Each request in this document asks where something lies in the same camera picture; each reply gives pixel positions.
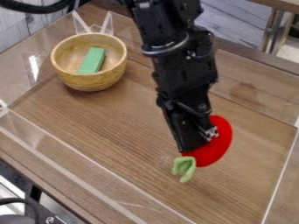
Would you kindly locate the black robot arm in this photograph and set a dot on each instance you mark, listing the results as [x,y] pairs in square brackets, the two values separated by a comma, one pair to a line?
[163,20]

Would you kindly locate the clear acrylic tray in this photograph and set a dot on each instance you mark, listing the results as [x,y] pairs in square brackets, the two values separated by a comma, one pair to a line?
[98,150]

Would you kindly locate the red plush fruit green stem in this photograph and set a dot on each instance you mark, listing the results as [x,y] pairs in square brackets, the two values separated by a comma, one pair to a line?
[208,154]

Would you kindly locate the light wooden bowl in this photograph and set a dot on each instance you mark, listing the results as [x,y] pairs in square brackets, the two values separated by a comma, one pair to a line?
[67,56]

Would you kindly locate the green rectangular block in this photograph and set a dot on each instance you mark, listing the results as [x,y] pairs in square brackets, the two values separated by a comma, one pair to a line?
[93,61]

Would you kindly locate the metal table leg background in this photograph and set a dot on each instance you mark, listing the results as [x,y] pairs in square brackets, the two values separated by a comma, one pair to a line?
[277,30]

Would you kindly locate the black metal table bracket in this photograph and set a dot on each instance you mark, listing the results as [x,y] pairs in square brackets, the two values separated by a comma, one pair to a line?
[35,210]

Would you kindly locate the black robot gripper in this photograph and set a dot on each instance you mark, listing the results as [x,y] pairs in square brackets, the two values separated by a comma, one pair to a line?
[185,73]

